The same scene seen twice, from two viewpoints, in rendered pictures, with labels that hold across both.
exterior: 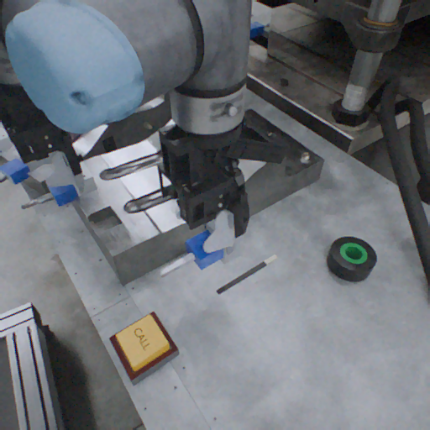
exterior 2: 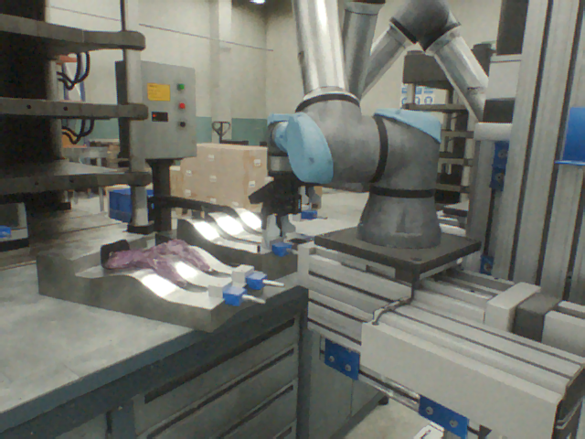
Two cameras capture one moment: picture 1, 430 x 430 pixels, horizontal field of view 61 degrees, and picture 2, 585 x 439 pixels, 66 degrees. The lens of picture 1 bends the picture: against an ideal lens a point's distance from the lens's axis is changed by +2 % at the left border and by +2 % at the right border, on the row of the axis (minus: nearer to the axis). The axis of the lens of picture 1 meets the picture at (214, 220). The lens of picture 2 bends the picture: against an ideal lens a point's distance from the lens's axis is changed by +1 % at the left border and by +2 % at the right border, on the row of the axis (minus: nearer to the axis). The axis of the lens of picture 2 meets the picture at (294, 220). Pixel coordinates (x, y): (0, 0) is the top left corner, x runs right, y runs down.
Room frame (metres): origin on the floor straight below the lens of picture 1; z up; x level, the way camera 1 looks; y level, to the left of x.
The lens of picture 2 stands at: (0.80, 1.45, 1.24)
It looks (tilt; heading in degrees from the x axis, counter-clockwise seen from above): 12 degrees down; 253
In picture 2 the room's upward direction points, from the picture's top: 2 degrees clockwise
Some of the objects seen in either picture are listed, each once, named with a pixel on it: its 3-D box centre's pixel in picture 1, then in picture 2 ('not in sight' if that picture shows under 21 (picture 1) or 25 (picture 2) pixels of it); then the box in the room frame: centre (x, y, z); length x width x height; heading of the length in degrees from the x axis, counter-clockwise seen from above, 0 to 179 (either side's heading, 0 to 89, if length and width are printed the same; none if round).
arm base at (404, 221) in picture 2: not in sight; (399, 211); (0.39, 0.73, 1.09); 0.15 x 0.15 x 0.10
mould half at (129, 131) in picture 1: (94, 110); (154, 273); (0.84, 0.31, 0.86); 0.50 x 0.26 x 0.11; 142
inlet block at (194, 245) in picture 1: (198, 252); (311, 215); (0.32, 0.02, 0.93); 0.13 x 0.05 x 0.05; 125
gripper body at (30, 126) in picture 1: (32, 114); (281, 193); (0.50, 0.28, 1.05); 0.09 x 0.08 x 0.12; 125
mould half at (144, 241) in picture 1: (197, 168); (233, 237); (0.59, 0.04, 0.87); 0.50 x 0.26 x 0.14; 125
